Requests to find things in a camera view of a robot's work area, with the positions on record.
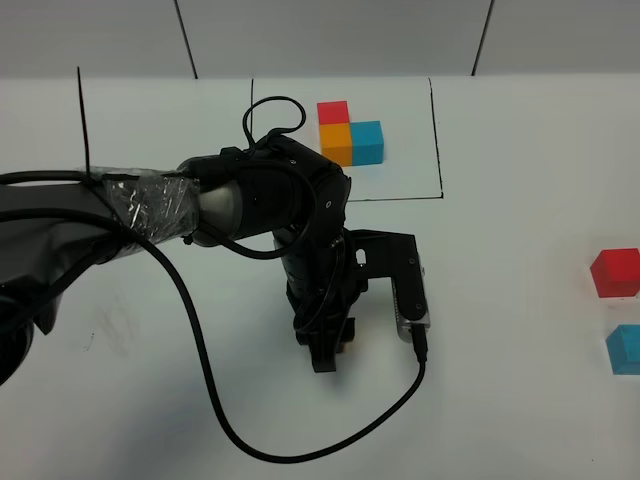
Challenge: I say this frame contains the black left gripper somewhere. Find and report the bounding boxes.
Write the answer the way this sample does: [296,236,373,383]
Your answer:
[282,229,368,373]

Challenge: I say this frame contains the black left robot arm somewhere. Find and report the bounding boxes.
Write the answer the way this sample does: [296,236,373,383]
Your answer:
[1,131,352,379]

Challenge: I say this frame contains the orange template cube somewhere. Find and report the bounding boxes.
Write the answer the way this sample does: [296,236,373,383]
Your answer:
[319,123,353,167]

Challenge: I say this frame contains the blue template cube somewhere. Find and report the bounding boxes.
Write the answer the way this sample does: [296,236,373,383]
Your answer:
[350,121,384,166]

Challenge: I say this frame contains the red template cube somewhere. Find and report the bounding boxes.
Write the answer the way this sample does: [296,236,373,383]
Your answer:
[317,101,350,125]

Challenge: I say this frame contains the thin black antenna rod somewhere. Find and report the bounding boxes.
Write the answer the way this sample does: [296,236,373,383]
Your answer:
[76,66,92,185]

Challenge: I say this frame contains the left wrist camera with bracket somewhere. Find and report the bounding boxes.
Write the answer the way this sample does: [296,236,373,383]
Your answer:
[347,230,431,344]

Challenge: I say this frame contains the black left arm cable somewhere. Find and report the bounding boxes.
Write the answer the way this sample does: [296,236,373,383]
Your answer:
[0,94,430,462]

